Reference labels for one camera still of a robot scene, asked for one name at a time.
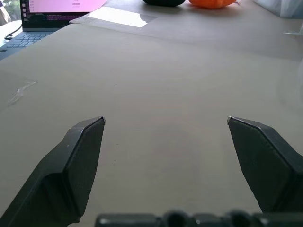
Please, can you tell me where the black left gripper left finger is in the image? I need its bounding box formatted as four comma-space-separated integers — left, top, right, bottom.
0, 116, 106, 227

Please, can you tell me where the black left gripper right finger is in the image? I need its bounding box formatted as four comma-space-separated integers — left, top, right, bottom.
226, 115, 303, 213

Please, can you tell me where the clear tape scrap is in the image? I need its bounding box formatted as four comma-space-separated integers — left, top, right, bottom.
7, 79, 38, 106

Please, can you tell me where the open grey laptop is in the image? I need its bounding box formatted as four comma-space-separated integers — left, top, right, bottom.
0, 0, 108, 60

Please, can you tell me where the small white sheet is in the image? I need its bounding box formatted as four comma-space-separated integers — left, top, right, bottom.
69, 6, 158, 29

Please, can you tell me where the orange fish toy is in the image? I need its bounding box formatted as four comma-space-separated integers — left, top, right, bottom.
188, 0, 238, 9

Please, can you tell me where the black handheld controller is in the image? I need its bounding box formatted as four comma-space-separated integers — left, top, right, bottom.
141, 0, 186, 7

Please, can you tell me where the black laptop cable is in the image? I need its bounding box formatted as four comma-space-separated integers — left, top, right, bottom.
4, 22, 23, 40

